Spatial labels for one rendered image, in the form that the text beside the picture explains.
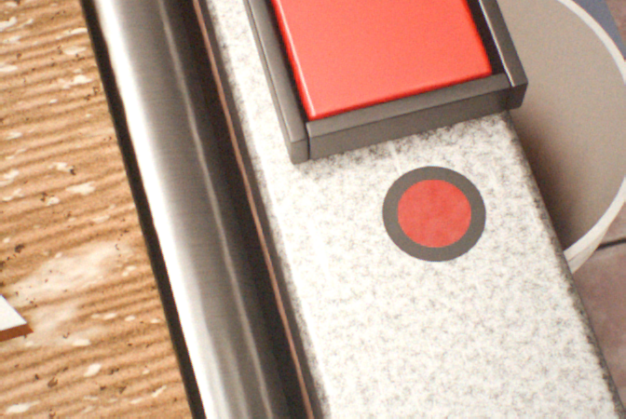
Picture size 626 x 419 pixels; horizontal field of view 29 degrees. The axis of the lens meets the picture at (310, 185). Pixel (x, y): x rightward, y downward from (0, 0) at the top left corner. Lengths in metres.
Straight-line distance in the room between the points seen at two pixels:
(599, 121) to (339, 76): 0.74
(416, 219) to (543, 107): 0.83
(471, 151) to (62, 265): 0.13
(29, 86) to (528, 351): 0.17
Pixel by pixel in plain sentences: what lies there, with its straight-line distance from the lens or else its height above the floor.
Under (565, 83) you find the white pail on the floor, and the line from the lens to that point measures 1.14.
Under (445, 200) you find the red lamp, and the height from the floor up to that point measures 0.92.
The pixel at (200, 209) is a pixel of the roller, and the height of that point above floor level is 0.92.
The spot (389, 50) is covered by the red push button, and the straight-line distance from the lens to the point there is 0.38.
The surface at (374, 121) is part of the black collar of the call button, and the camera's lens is 0.37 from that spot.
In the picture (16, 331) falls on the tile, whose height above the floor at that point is 0.94.
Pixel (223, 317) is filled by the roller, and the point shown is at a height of 0.92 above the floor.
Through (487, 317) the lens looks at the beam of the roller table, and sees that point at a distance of 0.37.
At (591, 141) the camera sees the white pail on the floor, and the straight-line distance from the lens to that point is 1.14.
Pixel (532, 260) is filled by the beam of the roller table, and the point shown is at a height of 0.92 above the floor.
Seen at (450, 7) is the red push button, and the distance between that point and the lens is 0.39.
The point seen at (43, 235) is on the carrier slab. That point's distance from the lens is 0.36.
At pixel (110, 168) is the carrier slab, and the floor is 0.94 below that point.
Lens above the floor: 1.26
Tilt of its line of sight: 66 degrees down
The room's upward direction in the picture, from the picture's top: 2 degrees counter-clockwise
